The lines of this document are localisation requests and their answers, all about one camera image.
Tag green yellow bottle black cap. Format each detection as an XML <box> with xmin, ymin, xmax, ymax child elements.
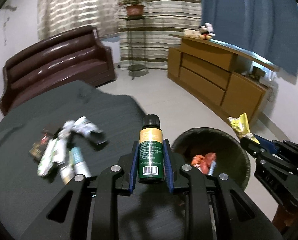
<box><xmin>138</xmin><ymin>114</ymin><xmax>164</xmax><ymax>184</ymax></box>

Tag yellow wrapper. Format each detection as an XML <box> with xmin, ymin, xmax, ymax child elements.
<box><xmin>228</xmin><ymin>113</ymin><xmax>260</xmax><ymax>144</ymax></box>

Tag black metal plant stand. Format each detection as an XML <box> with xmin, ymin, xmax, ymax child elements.
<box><xmin>125</xmin><ymin>16</ymin><xmax>148</xmax><ymax>80</ymax></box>

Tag wooden sideboard cabinet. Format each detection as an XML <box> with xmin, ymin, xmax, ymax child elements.
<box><xmin>167</xmin><ymin>35</ymin><xmax>280</xmax><ymax>125</ymax></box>

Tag blue curtain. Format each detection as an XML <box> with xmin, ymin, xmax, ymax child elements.
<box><xmin>201</xmin><ymin>0</ymin><xmax>298</xmax><ymax>76</ymax></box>

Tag white paper roll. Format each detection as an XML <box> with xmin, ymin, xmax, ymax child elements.
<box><xmin>58</xmin><ymin>116</ymin><xmax>107</xmax><ymax>145</ymax></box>

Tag items on sideboard shelf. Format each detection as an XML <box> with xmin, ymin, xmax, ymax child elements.
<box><xmin>242</xmin><ymin>65</ymin><xmax>275</xmax><ymax>87</ymax></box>

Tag small box on sideboard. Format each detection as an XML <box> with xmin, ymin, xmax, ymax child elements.
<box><xmin>183</xmin><ymin>29</ymin><xmax>200</xmax><ymax>37</ymax></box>

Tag white green paper wrapper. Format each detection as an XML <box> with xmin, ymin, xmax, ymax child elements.
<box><xmin>37</xmin><ymin>138</ymin><xmax>67</xmax><ymax>177</ymax></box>

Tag striped curtain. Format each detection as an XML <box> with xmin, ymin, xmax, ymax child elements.
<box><xmin>119</xmin><ymin>0</ymin><xmax>202</xmax><ymax>69</ymax></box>

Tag black cigarette box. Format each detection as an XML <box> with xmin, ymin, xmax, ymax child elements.
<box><xmin>29</xmin><ymin>124</ymin><xmax>61</xmax><ymax>163</ymax></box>

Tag Mickey Mouse plush toy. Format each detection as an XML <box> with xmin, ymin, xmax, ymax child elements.
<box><xmin>198</xmin><ymin>23</ymin><xmax>216</xmax><ymax>40</ymax></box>

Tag dark grey tablecloth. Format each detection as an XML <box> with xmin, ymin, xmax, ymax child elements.
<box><xmin>0</xmin><ymin>81</ymin><xmax>145</xmax><ymax>239</ymax></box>

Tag beige patterned curtain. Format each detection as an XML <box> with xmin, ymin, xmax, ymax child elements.
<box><xmin>37</xmin><ymin>0</ymin><xmax>119</xmax><ymax>40</ymax></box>

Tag potted plant terracotta pot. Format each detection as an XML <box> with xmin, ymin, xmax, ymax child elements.
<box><xmin>119</xmin><ymin>0</ymin><xmax>146</xmax><ymax>17</ymax></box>

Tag small blue white sachet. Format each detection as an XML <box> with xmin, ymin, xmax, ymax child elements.
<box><xmin>208</xmin><ymin>160</ymin><xmax>216</xmax><ymax>176</ymax></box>

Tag dark brown leather sofa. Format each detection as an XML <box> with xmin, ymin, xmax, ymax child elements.
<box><xmin>0</xmin><ymin>25</ymin><xmax>116</xmax><ymax>115</ymax></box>

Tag red plastic bag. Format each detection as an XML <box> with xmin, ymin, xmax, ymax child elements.
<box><xmin>191</xmin><ymin>152</ymin><xmax>216</xmax><ymax>175</ymax></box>

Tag light blue tube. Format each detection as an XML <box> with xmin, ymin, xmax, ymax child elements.
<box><xmin>69</xmin><ymin>147</ymin><xmax>92</xmax><ymax>178</ymax></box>

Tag black lined trash bin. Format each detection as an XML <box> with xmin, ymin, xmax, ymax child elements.
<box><xmin>171</xmin><ymin>127</ymin><xmax>250</xmax><ymax>190</ymax></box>

